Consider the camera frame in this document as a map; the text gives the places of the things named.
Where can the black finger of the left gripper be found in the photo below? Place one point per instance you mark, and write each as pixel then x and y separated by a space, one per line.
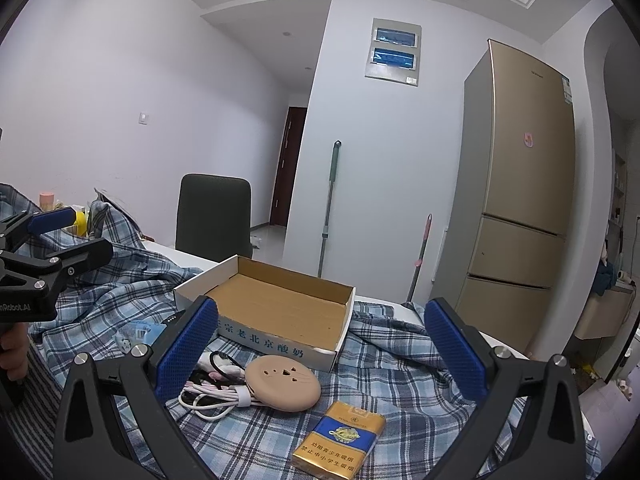
pixel 18 271

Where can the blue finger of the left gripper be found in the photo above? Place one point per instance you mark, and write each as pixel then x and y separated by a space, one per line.
pixel 21 227

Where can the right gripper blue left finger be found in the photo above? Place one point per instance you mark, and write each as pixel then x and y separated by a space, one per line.
pixel 91 441

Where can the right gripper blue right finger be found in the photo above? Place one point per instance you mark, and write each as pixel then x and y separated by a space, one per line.
pixel 549 440

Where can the blue packet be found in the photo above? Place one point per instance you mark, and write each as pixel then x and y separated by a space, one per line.
pixel 134 333

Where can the round tan cat hand warmer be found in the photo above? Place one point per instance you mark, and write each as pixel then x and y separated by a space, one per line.
pixel 282 384

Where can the yellow cigarette pack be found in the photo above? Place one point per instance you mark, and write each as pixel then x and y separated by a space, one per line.
pixel 340 443

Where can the person's left hand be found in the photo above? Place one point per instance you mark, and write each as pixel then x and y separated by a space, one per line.
pixel 14 352

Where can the pink cup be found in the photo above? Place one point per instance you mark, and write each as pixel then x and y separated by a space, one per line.
pixel 47 201

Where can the dark office chair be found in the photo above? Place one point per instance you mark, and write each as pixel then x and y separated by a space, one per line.
pixel 213 217

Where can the blue plaid cloth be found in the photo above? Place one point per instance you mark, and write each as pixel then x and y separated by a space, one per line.
pixel 386 366

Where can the white cardboard tray box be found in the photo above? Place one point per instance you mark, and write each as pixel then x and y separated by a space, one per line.
pixel 276 311

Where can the gold refrigerator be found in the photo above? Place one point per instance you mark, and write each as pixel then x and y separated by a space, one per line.
pixel 505 238

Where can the dark red door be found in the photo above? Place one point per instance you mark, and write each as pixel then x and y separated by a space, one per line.
pixel 287 165

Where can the grey electrical panel box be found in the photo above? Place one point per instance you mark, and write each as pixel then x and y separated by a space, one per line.
pixel 394 52

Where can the green mop handle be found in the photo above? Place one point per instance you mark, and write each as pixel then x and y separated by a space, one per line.
pixel 329 199

